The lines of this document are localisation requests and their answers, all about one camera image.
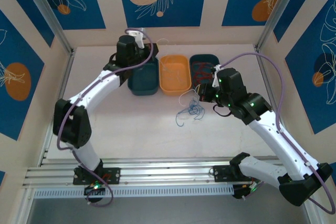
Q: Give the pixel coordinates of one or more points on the aluminium corner post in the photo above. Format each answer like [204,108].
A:
[47,9]
[278,11]

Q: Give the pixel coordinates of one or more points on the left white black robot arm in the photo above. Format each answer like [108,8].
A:
[97,90]

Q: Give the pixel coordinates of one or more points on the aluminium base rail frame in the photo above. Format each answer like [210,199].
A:
[168,171]

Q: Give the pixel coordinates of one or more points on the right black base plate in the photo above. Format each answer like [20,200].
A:
[221,174]

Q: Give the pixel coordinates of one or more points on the orange plastic bin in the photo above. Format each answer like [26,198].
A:
[173,87]

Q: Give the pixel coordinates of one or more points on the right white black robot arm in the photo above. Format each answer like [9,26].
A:
[278,142]

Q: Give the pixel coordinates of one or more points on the dark teal plastic bin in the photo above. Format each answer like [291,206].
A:
[144,82]
[199,58]

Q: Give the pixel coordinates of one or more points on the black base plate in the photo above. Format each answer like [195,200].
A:
[221,174]
[113,175]

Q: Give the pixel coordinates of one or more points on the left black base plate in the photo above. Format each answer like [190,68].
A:
[113,175]

